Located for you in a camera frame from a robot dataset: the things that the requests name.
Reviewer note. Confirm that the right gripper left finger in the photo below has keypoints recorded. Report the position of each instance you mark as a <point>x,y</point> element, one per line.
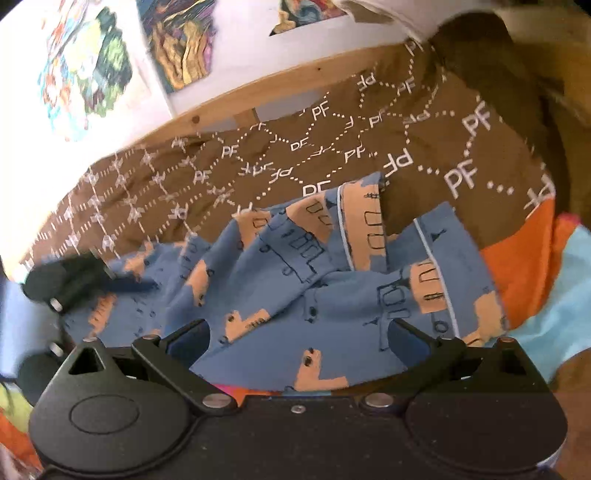
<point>168,360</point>

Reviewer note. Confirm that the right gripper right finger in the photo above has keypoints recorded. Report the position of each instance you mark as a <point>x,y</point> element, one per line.
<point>426,359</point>

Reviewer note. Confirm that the blue patterned kids pants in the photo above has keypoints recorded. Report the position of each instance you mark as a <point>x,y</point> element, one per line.
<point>299,296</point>

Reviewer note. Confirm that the brown PF patterned duvet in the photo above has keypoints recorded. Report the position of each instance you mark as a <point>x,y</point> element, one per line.
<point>462,125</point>

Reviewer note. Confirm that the yellow purple swirl poster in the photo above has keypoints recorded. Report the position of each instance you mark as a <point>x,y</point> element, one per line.
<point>180,36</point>

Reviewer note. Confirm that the floral dark poster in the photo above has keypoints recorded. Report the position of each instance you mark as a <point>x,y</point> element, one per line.
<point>297,13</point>

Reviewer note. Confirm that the cartoon poster on wall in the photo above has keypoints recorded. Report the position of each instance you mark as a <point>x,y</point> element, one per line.
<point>87,67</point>

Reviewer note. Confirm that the wooden bed frame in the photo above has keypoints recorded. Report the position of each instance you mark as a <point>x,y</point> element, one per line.
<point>202,106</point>

